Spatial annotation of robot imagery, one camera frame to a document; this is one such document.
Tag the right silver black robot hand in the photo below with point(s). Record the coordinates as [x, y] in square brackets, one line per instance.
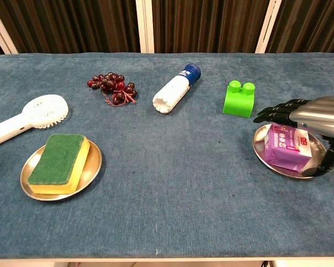
[320, 111]

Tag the purple box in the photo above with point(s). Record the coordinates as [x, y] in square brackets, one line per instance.
[284, 150]

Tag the green yellow sponge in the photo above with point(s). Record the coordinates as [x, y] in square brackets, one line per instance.
[58, 158]

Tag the steel plate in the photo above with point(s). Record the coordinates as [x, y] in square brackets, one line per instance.
[259, 143]
[94, 164]

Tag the green toy building block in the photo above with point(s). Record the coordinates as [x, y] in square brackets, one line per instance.
[238, 104]

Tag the white bottle blue cap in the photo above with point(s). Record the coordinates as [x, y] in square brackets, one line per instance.
[172, 91]

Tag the red grape bunch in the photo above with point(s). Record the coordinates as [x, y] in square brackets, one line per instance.
[111, 83]

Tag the dark brown curtain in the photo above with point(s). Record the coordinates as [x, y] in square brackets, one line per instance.
[72, 25]

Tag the white handheld fan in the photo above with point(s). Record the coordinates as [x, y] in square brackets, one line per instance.
[44, 111]

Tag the white slanted frame post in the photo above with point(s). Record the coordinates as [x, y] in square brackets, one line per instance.
[267, 27]
[1, 27]

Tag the white wide frame post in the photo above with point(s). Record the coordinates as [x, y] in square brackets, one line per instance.
[144, 25]

